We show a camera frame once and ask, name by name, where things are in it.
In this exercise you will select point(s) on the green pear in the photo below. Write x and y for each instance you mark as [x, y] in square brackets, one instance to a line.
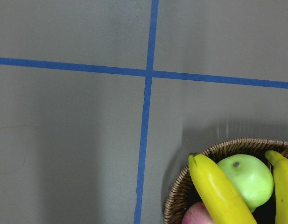
[251, 177]

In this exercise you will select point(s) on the red pink apple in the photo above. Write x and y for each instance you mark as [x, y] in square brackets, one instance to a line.
[197, 214]

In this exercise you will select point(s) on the woven brown wicker basket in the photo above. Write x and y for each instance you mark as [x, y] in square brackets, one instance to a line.
[183, 194]

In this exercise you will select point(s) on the yellow banana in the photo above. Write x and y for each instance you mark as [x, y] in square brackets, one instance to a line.
[223, 202]
[280, 175]

